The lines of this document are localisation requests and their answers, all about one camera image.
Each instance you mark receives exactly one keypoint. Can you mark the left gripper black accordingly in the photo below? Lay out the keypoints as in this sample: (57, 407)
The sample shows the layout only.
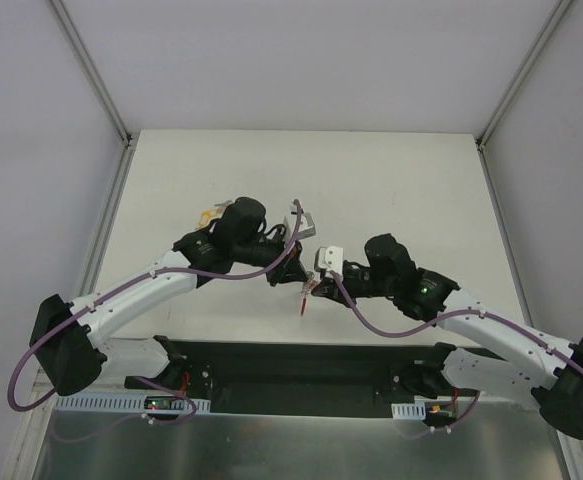
(285, 262)

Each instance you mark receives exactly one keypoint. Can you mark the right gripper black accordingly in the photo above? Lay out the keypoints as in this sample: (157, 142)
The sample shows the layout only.
(339, 280)

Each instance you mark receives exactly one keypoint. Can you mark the red-handled metal keyring organizer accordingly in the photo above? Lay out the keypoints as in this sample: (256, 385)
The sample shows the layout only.
(306, 290)

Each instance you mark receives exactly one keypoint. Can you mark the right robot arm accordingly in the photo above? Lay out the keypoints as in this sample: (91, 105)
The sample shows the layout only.
(535, 369)

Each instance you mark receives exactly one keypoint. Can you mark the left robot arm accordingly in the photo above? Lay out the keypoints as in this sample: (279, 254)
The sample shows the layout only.
(76, 342)

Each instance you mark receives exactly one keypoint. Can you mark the yellow key tag with keys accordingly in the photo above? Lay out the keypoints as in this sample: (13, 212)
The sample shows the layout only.
(207, 216)

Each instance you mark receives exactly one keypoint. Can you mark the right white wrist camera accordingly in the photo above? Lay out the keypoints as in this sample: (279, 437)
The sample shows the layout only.
(329, 261)

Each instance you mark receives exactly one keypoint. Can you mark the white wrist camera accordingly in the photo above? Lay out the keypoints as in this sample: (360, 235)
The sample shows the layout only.
(329, 261)
(298, 223)

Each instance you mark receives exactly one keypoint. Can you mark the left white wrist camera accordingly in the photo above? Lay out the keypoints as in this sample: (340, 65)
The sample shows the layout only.
(298, 223)

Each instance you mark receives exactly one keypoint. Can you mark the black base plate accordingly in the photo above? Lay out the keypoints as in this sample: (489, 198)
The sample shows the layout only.
(312, 380)

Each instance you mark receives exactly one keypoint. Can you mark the right white cable duct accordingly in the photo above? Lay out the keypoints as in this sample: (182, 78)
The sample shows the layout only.
(413, 411)

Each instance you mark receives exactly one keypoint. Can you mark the white cable duct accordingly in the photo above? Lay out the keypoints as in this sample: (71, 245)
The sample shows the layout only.
(123, 403)
(413, 411)

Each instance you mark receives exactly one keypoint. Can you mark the left aluminium frame post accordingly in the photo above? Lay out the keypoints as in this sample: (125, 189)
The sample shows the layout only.
(89, 69)

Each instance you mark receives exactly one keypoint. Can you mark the aluminium frame post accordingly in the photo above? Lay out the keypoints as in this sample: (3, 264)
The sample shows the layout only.
(539, 45)
(89, 69)

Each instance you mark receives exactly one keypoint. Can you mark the left white cable duct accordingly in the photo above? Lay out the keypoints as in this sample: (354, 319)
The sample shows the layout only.
(123, 403)

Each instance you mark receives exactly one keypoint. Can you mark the right aluminium frame post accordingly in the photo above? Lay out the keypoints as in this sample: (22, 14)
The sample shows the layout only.
(539, 45)

